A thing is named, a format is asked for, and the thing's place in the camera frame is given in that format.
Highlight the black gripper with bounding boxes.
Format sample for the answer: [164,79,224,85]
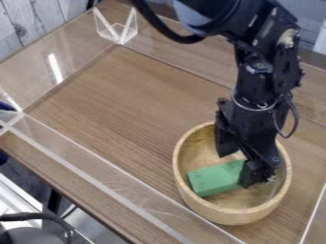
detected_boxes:
[213,91,286,189]

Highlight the green rectangular block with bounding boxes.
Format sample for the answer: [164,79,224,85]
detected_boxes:
[185,159,244,197]

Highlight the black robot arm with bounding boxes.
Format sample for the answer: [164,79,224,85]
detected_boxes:
[129,0,304,188]

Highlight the brown wooden bowl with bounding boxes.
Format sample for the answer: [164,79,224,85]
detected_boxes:
[172,121,292,226]

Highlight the clear acrylic front barrier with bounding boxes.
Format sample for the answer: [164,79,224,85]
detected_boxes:
[0,99,244,244]

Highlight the black table leg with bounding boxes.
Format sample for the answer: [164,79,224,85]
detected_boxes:
[46,190,62,214]

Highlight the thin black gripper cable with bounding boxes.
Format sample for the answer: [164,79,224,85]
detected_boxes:
[271,93,300,139]

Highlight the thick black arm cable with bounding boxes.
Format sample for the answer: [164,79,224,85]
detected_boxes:
[131,0,208,45]

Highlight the clear acrylic corner bracket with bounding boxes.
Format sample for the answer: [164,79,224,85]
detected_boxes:
[92,8,139,46]

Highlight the black cable on floor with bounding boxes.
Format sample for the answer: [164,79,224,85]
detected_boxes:
[0,212,70,244]

